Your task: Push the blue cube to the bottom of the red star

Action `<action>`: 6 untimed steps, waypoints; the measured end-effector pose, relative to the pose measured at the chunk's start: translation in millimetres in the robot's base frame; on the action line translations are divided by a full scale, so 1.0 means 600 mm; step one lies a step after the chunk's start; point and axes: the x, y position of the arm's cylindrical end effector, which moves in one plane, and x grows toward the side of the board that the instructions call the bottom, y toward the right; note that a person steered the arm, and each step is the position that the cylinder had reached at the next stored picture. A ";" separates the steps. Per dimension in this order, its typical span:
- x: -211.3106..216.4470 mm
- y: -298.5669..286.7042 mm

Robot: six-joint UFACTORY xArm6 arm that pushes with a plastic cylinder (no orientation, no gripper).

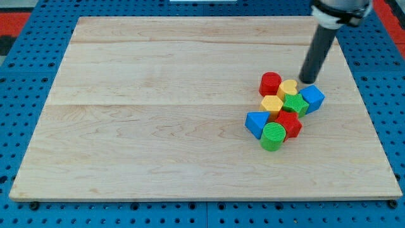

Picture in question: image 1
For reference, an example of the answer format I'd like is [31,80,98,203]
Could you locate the green star block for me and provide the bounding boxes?
[282,94,309,118]

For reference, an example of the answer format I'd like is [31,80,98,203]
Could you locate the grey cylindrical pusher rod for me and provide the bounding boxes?
[299,25,337,84]

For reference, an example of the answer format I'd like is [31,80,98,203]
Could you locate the green cylinder block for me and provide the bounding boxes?
[259,122,286,151]

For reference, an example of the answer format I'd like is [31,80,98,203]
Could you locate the blue cube block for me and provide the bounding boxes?
[299,85,325,114]

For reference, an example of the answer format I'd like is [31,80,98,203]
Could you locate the red star block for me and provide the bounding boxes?
[275,110,302,142]

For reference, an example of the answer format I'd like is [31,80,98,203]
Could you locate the blue triangle block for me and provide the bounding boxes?
[244,111,270,139]

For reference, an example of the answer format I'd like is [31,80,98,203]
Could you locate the red cylinder block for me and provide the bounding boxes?
[259,72,282,96]

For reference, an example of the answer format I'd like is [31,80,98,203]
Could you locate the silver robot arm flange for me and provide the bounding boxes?
[310,0,373,30]

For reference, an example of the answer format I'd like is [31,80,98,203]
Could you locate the yellow heart block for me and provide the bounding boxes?
[277,79,298,101]

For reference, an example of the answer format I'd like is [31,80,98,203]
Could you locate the yellow hexagon block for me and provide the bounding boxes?
[259,95,284,122]

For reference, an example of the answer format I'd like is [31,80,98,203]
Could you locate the light wooden board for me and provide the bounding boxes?
[9,16,402,202]

